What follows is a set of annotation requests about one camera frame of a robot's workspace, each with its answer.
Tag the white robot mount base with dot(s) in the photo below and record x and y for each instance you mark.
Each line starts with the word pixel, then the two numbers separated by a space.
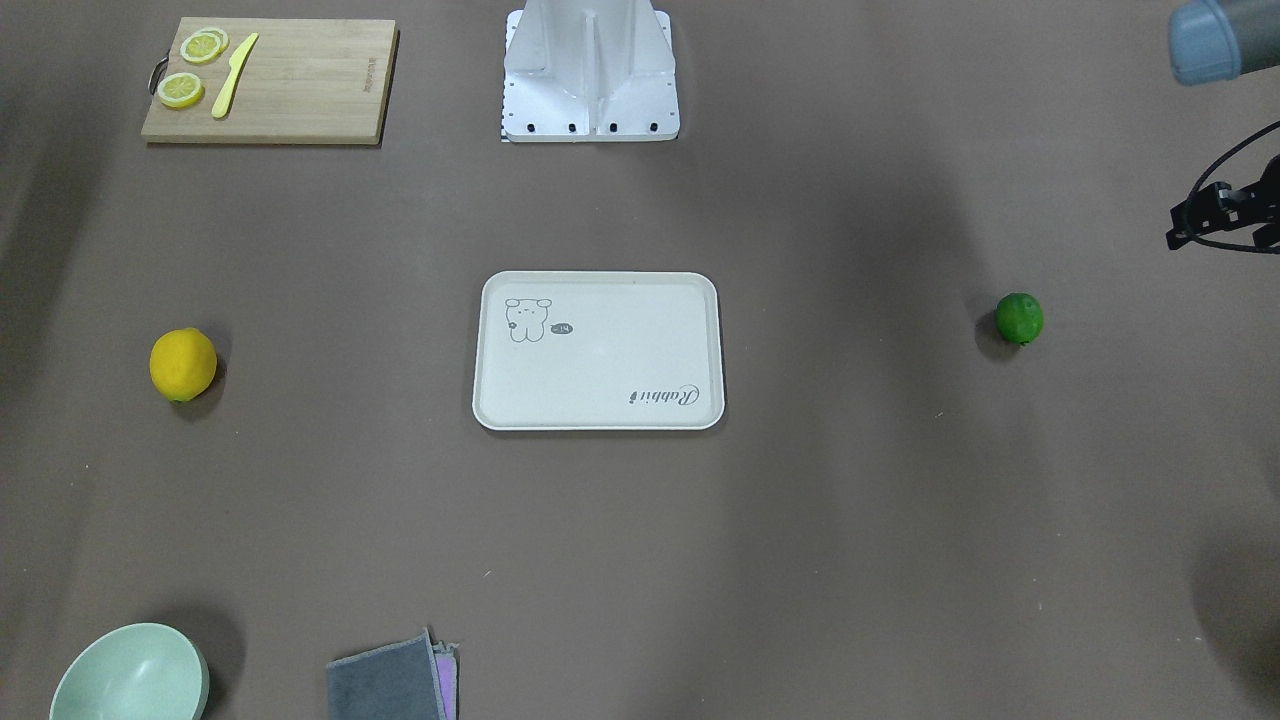
pixel 589 72

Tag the bamboo cutting board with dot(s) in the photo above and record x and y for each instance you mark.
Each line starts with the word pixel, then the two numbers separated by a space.
pixel 307 82

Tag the white rabbit print tray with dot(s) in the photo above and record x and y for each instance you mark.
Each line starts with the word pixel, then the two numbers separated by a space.
pixel 598 351

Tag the green lime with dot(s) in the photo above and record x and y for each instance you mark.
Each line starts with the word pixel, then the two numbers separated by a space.
pixel 1019 318

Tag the purple cloth underneath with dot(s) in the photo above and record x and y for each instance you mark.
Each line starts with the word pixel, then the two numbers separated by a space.
pixel 448 672

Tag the upper lemon slice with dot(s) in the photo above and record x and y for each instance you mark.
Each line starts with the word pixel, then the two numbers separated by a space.
pixel 204 45

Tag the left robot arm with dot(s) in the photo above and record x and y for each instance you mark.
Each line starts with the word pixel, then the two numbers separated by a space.
pixel 1212 41

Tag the grey folded cloth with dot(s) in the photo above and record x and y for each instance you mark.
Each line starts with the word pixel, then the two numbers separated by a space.
pixel 397 681

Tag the mint green bowl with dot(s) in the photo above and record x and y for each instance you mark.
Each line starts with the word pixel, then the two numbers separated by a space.
pixel 138 671

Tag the lemon slice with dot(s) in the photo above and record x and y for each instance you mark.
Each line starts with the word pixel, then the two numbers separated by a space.
pixel 204 45
pixel 179 90

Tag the lower lemon slice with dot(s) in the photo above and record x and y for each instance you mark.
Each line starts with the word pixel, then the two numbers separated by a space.
pixel 179 90

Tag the yellow plastic knife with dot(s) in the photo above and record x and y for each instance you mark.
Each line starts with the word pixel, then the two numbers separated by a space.
pixel 221 107

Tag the yellow lemon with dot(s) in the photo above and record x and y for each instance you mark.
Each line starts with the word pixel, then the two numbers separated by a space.
pixel 182 364

